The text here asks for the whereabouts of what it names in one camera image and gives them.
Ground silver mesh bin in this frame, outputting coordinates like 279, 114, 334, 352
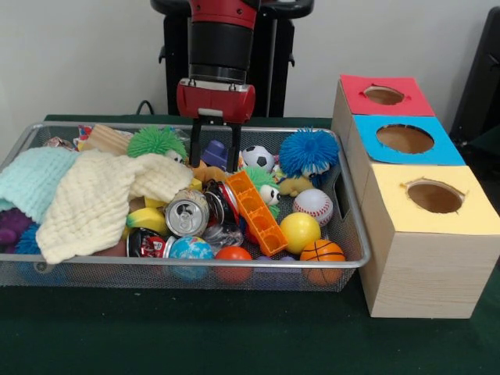
0, 120, 371, 293

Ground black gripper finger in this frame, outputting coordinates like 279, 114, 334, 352
227, 123, 242, 173
189, 119, 204, 167

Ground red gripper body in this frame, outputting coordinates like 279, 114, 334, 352
176, 77, 256, 125

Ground large blue spiky ball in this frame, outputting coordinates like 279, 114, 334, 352
279, 126, 340, 187

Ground blue globe ball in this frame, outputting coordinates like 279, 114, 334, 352
168, 236, 215, 280

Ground white toy baseball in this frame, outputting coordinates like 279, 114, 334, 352
292, 188, 334, 227

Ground mint green cloth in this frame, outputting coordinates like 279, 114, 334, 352
0, 147, 85, 223

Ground black side stand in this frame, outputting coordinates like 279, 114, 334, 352
448, 5, 500, 136

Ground wooden box with three holes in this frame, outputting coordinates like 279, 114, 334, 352
331, 73, 500, 320

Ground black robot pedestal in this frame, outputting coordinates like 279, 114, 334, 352
150, 0, 316, 118

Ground toy soccer ball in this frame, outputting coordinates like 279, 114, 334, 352
241, 145, 276, 172

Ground dark green side table cloth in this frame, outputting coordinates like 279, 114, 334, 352
466, 127, 500, 157

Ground yellow ball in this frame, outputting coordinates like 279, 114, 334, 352
279, 212, 322, 255

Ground silver drink can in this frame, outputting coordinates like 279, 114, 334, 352
164, 188, 211, 238

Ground purple toy block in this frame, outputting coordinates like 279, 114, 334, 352
201, 139, 231, 171

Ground cream cloth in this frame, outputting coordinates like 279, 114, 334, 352
35, 150, 195, 265

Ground orange toy basketball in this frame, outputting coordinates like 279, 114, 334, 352
299, 239, 347, 286

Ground long orange toy block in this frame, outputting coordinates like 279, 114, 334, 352
225, 170, 289, 257

